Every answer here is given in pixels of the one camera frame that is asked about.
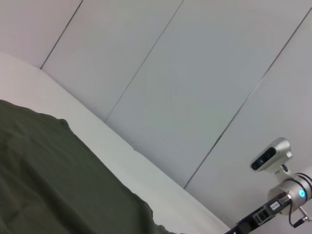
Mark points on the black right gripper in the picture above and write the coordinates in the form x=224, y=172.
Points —
x=263, y=214

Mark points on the dark green t-shirt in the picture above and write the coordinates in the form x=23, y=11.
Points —
x=56, y=175

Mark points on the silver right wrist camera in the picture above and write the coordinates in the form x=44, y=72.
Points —
x=270, y=156

